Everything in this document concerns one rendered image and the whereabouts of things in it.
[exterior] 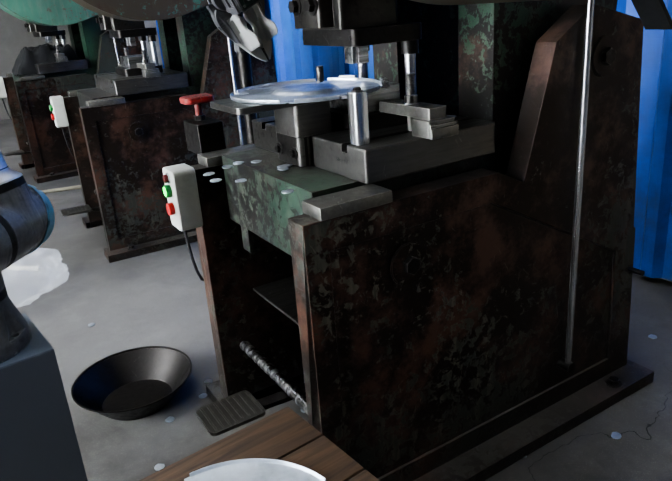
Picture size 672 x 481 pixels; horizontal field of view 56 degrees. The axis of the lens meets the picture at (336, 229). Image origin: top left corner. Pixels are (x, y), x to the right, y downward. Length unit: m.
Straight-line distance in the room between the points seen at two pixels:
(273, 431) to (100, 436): 0.77
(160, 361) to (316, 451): 0.98
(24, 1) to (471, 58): 3.21
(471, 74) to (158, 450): 1.08
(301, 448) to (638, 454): 0.83
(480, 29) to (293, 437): 0.81
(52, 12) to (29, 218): 3.05
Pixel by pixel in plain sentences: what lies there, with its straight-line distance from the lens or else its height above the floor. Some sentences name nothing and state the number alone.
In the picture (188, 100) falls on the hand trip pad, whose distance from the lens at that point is 1.46.
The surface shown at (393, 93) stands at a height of 0.76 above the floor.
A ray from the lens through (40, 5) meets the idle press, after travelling 4.16.
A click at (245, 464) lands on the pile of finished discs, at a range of 0.93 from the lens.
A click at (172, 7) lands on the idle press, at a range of 2.51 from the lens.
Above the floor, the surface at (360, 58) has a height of 0.83.
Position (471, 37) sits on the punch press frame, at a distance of 1.29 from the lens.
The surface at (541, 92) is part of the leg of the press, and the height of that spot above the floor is 0.75.
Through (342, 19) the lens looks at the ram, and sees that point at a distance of 1.19.
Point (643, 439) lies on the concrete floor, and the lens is 1.59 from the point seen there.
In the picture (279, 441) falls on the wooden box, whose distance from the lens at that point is 0.96.
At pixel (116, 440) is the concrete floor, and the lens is 1.66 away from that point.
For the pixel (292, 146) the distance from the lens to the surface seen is 1.21.
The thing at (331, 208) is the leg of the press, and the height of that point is 0.64.
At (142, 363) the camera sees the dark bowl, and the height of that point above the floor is 0.04.
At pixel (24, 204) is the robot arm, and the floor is 0.65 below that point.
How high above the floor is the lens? 0.94
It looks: 20 degrees down
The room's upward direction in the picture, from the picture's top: 4 degrees counter-clockwise
